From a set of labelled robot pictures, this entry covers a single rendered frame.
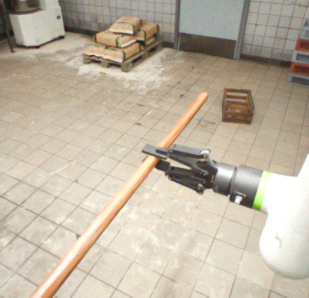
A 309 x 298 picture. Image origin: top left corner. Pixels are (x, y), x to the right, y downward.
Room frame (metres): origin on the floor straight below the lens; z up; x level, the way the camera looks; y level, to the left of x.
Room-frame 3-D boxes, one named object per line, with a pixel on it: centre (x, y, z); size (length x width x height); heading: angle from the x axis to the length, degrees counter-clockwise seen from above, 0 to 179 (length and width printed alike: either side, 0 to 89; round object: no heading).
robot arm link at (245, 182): (0.49, -0.21, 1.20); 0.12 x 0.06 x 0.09; 153
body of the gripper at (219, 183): (0.52, -0.15, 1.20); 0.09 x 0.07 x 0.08; 63
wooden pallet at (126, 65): (4.76, 0.46, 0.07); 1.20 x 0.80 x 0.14; 153
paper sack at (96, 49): (4.58, 0.76, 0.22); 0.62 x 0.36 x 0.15; 158
